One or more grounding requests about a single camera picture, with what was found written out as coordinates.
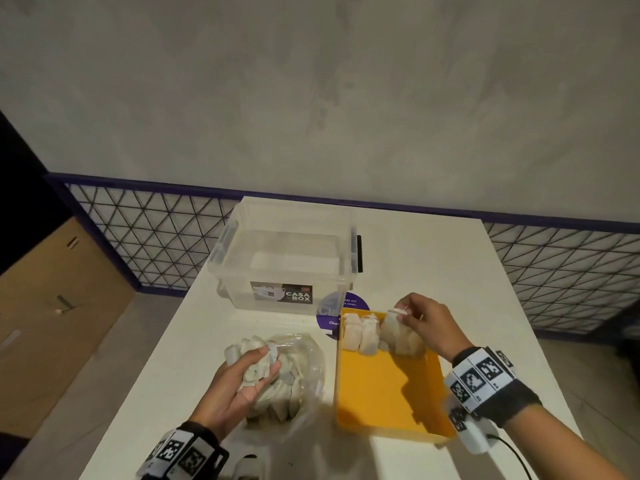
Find person's right hand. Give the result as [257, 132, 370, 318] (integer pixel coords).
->
[394, 293, 476, 364]

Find person's left hand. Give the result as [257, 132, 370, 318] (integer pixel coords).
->
[189, 346, 283, 440]

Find bunch of white tea bags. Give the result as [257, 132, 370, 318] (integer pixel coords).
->
[224, 336, 282, 391]

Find white tea bag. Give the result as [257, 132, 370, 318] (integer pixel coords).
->
[358, 314, 382, 357]
[381, 307, 426, 357]
[341, 313, 362, 352]

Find person's right forearm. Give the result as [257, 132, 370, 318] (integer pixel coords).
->
[500, 404, 627, 480]

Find pile of white tea bags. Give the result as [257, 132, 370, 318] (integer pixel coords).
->
[246, 340, 321, 424]

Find clear plastic bag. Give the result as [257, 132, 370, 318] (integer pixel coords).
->
[224, 333, 327, 431]

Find round purple sticker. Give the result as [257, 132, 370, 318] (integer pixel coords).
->
[316, 291, 372, 340]

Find yellow plastic tray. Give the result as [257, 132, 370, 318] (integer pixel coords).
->
[334, 310, 458, 444]

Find clear plastic storage box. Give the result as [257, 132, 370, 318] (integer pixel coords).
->
[207, 201, 363, 315]

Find black wristband with marker tags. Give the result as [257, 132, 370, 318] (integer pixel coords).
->
[137, 421, 231, 480]
[443, 346, 544, 428]

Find brown cardboard panel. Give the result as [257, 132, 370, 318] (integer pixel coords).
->
[0, 215, 137, 440]

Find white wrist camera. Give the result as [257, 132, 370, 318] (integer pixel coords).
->
[448, 404, 501, 456]
[234, 455, 262, 480]

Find purple framed wire mesh fence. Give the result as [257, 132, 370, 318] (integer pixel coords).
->
[44, 172, 640, 343]

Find black cable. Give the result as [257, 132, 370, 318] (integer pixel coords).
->
[492, 434, 534, 480]

